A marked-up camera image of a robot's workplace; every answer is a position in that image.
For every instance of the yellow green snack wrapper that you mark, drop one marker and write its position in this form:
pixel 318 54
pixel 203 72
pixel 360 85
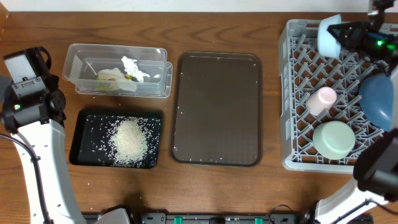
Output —
pixel 111 77

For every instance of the light blue small bowl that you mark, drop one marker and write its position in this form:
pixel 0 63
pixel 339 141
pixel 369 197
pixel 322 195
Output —
pixel 327 45

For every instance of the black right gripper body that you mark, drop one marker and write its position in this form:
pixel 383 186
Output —
pixel 372 43

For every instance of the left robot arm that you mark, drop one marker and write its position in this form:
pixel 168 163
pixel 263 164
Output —
pixel 41 148

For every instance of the clear plastic bin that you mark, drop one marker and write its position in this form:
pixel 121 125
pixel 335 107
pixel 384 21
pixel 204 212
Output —
pixel 84 61

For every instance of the grey dishwasher rack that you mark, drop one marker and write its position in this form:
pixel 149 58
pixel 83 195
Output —
pixel 303 71

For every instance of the mint green bowl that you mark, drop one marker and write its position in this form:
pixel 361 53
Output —
pixel 333 140

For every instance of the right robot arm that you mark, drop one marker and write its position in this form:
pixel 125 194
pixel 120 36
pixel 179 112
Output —
pixel 374 181

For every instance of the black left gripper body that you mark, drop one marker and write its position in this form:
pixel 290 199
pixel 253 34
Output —
pixel 53 85

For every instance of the black tray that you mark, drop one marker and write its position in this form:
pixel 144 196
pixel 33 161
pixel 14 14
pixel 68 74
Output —
pixel 80 124

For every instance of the white rice pile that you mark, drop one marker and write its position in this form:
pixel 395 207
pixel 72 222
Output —
pixel 121 141

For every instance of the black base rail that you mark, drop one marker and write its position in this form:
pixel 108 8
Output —
pixel 161 218

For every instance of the brown serving tray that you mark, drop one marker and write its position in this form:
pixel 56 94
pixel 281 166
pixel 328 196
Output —
pixel 218 110

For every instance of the pink plastic cup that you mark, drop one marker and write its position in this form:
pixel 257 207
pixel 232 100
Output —
pixel 322 99

